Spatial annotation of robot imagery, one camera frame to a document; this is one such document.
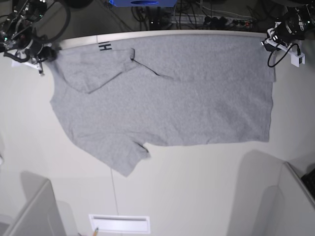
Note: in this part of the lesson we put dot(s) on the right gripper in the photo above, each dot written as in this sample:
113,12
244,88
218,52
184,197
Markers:
30,50

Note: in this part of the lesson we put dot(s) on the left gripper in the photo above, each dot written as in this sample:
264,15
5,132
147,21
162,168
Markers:
276,38

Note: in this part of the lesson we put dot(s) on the grey T-shirt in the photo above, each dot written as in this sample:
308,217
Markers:
174,90

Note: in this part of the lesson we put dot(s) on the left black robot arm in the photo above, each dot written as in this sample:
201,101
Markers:
297,19

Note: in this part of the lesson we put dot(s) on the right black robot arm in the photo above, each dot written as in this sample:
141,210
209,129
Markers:
18,37

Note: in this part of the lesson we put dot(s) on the blue box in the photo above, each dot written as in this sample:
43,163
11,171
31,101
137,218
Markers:
149,3

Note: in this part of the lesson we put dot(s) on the black keyboard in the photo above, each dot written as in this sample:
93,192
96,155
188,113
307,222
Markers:
309,182

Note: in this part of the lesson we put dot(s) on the grey partition panel right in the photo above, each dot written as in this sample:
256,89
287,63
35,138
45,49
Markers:
301,184

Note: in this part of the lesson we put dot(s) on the grey partition panel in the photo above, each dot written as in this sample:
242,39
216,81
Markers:
38,217
301,184

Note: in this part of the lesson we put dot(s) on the grey partition panel left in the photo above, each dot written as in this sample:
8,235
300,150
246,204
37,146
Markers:
38,217

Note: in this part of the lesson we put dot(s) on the white cable grommet tray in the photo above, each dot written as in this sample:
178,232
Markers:
120,224

